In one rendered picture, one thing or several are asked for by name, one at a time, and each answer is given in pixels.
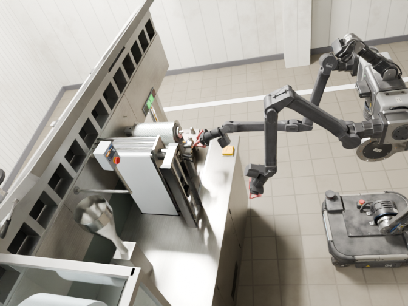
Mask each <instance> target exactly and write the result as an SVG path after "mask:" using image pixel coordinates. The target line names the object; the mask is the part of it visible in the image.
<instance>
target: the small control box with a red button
mask: <svg viewBox="0 0 408 306"><path fill-rule="evenodd" d="M93 155H94V156H95V158H96V159H97V160H98V162H99V163H100V165H101V166H102V168H103V169H104V170H111V171H113V170H114V169H115V167H116V165H117V164H119V163H120V158H121V157H120V156H119V154H118V152H117V150H116V149H115V147H114V146H113V144H112V142H111V141H101V142H100V144H99V145H98V146H97V148H96V150H95V151H94V153H93Z"/></svg>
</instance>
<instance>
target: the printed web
mask: <svg viewBox="0 0 408 306"><path fill-rule="evenodd" d="M172 125H173V122H157V123H139V124H137V127H136V131H135V134H136V137H157V135H160V137H161V142H162V143H163V146H164V148H166V146H168V144H169V143H174V141H173V139H172ZM151 154H153V158H151V160H152V162H153V164H154V166H155V168H156V170H157V172H158V174H159V176H160V178H161V180H162V182H163V185H164V187H165V189H166V191H167V193H168V195H169V197H170V199H171V201H172V203H173V205H174V207H175V209H176V211H179V209H178V207H177V205H176V203H175V201H174V199H173V197H172V195H171V193H170V190H169V188H168V186H167V184H166V182H165V180H164V178H163V176H162V174H161V172H160V170H159V168H158V166H157V164H156V161H155V154H154V153H153V151H151Z"/></svg>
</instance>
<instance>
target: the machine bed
mask: <svg viewBox="0 0 408 306"><path fill-rule="evenodd" d="M217 139H218V138H215V139H214V140H213V141H212V146H211V150H210V153H209V159H208V163H207V166H206V171H205V176H204V179H203V184H202V188H201V192H200V197H199V198H200V201H201V203H202V207H201V208H200V212H199V218H198V221H197V228H189V227H188V225H187V223H186V220H185V218H184V216H183V214H182V212H181V210H180V208H179V206H178V204H177V202H176V200H175V198H174V196H173V194H172V192H171V189H170V187H169V185H168V183H167V181H166V179H165V178H164V180H165V182H166V184H167V186H168V188H169V190H170V193H171V195H172V197H173V199H174V201H175V203H176V205H177V207H178V209H179V211H177V213H178V214H180V216H165V215H153V214H142V211H141V210H140V208H139V207H138V205H137V204H136V202H135V200H134V201H133V204H132V206H131V209H130V211H129V214H128V217H127V219H126V222H125V224H124V227H123V230H122V232H121V234H120V239H121V240H122V241H123V242H135V243H136V244H137V245H138V247H139V248H140V249H141V250H142V252H143V253H144V255H145V256H146V257H147V258H148V260H149V261H150V263H151V264H152V265H153V269H152V273H151V276H150V280H151V281H152V282H153V284H154V285H155V286H156V287H157V288H158V290H159V291H160V292H161V293H162V295H163V296H164V297H165V298H166V299H167V300H168V302H169V303H170V304H171V305H172V306H214V300H215V295H216V288H217V281H218V276H219V269H220V262H221V257H222V250H223V243H224V238H225V231H226V224H227V220H228V213H229V208H230V201H231V194H232V190H233V182H234V175H235V171H236V163H237V156H238V152H239V145H240V136H239V135H229V139H230V140H231V143H230V144H229V146H234V147H235V150H234V156H233V157H222V151H223V148H221V147H220V145H219V144H218V142H217ZM198 149H199V151H197V152H193V155H192V156H193V157H195V165H194V166H195V169H196V170H200V174H199V177H192V180H193V182H194V185H195V188H196V190H198V187H199V183H200V178H201V175H202V171H203V165H204V162H205V158H206V153H207V150H208V146H206V147H205V148H203V147H199V146H198Z"/></svg>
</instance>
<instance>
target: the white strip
mask: <svg viewBox="0 0 408 306"><path fill-rule="evenodd" d="M118 154H119V156H120V157H121V158H120V163H119V164H117V165H116V167H117V168H118V170H119V171H120V173H121V175H122V176H123V178H124V179H125V181H126V183H127V184H128V186H129V187H130V189H131V191H132V194H131V196H132V197H133V199H134V200H135V202H136V204H137V205H138V207H139V208H140V210H141V211H142V214H153V215H165V216H180V214H178V213H177V211H176V209H175V207H174V205H173V203H172V201H171V199H170V197H169V195H168V193H167V191H166V189H165V187H164V185H163V182H162V180H161V178H160V176H159V174H158V172H157V170H156V168H155V166H154V164H153V162H152V160H151V158H153V154H151V153H150V152H118Z"/></svg>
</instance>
